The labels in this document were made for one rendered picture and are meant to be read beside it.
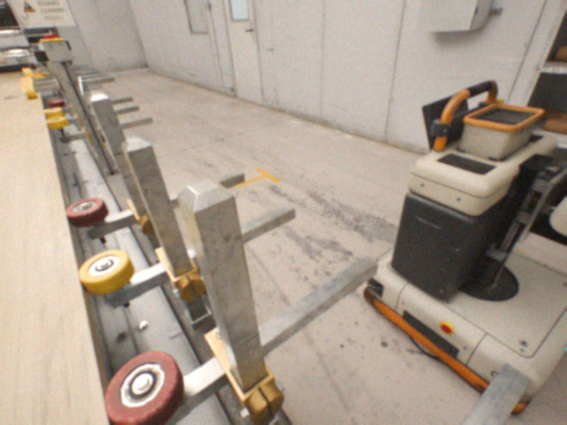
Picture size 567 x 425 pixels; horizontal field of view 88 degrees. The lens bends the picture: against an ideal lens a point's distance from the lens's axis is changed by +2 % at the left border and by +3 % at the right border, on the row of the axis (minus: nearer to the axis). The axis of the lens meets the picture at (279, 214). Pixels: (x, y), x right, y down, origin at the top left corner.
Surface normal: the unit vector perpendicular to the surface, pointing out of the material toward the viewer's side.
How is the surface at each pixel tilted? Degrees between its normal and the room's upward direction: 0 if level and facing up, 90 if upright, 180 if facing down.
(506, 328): 0
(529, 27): 90
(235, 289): 90
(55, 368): 0
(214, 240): 90
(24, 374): 0
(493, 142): 92
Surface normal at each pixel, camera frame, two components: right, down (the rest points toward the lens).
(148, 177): 0.59, 0.43
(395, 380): -0.07, -0.82
